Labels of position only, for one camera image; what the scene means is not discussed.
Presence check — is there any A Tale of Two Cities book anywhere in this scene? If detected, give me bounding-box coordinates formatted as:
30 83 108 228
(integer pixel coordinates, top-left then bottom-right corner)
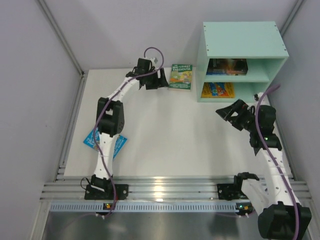
226 70 248 76

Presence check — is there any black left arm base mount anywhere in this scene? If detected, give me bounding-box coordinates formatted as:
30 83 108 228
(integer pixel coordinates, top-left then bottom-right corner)
84 174 129 200

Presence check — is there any aluminium rail frame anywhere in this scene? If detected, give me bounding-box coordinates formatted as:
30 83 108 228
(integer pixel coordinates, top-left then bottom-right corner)
37 0 313 203

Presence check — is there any green Treehouse book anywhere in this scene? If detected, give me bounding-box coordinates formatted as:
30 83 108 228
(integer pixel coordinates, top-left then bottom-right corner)
169 64 193 91

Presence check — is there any yellow 130-Storey Treehouse book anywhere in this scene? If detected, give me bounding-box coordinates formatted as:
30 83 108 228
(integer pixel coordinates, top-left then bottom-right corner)
201 82 236 98

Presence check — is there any mint green shelf cabinet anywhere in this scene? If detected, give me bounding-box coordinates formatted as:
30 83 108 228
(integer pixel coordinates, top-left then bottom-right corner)
195 21 289 103

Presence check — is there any grey slotted cable duct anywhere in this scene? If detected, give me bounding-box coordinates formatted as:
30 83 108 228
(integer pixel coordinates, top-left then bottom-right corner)
50 201 254 215

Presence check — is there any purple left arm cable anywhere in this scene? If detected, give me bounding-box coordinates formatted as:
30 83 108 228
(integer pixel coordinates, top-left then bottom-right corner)
92 46 166 218

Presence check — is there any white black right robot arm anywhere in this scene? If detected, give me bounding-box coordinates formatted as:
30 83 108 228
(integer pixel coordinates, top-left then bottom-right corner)
216 99 312 240

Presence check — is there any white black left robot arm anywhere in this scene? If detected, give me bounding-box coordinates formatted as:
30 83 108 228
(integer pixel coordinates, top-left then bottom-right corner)
87 57 169 198

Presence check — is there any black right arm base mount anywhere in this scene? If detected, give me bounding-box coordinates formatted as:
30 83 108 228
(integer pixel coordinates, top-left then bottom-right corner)
217 172 250 201

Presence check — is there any blue Treehouse book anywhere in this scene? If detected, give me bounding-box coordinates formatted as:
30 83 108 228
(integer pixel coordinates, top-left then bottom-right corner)
83 130 128 161

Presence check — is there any Animal Farm book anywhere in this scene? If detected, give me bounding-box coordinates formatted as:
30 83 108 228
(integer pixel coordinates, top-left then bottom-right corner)
206 72 227 76

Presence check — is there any Three Days to See book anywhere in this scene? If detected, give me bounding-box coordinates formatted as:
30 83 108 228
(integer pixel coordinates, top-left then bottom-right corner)
207 58 248 73

